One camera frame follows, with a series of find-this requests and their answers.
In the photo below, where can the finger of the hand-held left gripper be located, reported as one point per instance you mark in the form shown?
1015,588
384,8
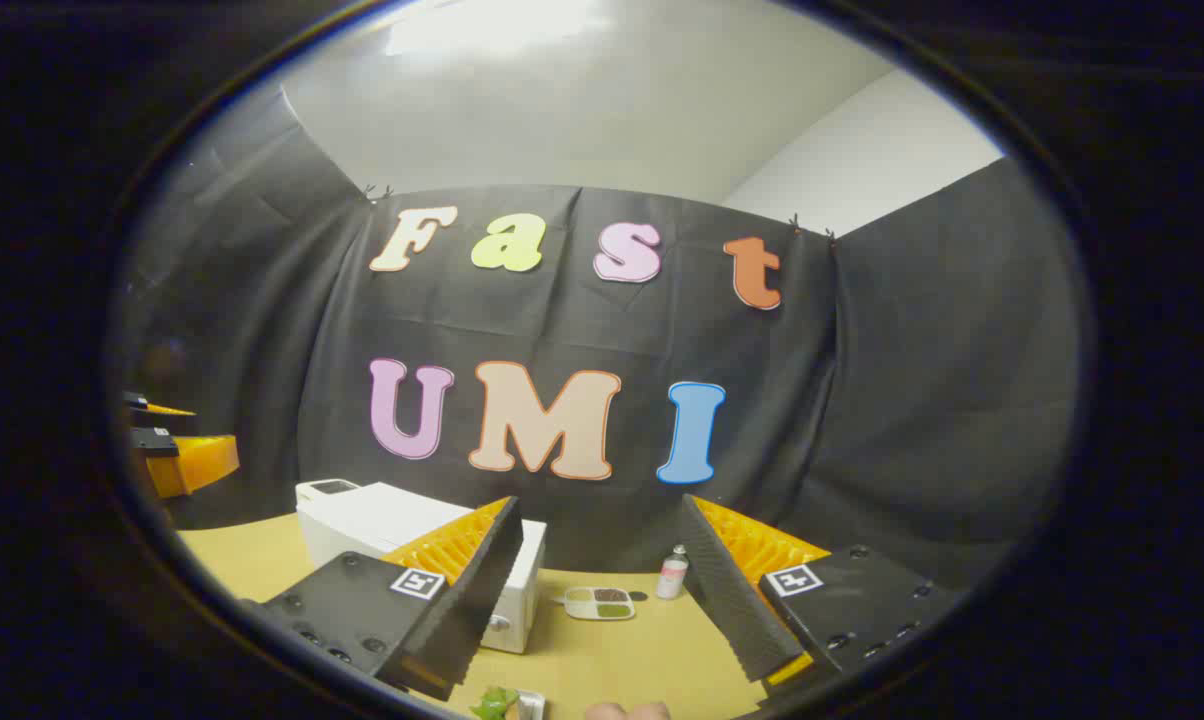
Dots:
157,412
197,462

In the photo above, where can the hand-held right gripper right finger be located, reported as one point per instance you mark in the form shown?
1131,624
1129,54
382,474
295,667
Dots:
732,600

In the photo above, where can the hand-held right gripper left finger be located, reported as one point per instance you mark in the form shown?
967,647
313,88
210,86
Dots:
472,610

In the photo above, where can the sandwich with lettuce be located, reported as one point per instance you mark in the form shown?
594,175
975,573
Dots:
494,703

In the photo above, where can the white microwave oven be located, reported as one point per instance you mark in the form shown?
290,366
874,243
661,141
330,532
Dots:
382,525

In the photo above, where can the clear bottle with pink label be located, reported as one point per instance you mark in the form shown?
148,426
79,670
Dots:
672,578

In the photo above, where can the white sandwich holder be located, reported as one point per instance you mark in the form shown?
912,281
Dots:
532,706

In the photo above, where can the white divided tray of grains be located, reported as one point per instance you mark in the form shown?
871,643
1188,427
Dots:
598,603

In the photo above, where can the white toaster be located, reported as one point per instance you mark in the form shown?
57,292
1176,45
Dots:
327,489

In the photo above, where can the black backdrop cloth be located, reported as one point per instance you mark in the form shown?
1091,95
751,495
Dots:
862,400

